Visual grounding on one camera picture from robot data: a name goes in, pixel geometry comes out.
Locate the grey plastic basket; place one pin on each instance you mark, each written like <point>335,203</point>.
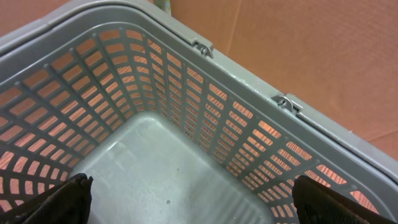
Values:
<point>169,129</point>

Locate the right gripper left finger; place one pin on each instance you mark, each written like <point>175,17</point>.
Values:
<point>69,202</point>

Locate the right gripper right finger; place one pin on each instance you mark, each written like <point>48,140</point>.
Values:
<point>317,204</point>

